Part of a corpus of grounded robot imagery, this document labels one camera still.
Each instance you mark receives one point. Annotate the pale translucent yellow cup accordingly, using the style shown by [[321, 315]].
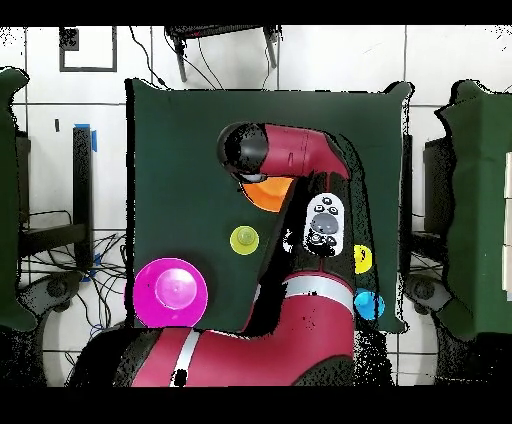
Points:
[[244, 240]]

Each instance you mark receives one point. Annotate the blue cup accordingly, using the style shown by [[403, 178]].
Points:
[[370, 304]]

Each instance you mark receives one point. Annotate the black floor frame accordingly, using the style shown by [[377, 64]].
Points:
[[88, 70]]

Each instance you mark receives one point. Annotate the black stool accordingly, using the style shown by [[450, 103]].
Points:
[[216, 31]]

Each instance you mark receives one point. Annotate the neighbouring green cloth table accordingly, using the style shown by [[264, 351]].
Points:
[[8, 200], [480, 200]]

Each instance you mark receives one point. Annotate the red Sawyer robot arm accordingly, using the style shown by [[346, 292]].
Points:
[[280, 352]]

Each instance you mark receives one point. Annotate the pink bowl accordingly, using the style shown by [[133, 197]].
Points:
[[170, 296]]

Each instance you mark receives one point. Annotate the grey robot pedestal foot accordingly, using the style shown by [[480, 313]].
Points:
[[424, 292], [56, 288]]

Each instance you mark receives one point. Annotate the black table frame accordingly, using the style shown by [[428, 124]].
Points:
[[82, 180]]

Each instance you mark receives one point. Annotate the orange bowl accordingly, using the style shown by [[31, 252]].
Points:
[[268, 196]]

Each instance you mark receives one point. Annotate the blue tape strip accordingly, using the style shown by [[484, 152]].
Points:
[[94, 140]]

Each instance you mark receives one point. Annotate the dark green tablecloth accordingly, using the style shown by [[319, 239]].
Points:
[[180, 160]]

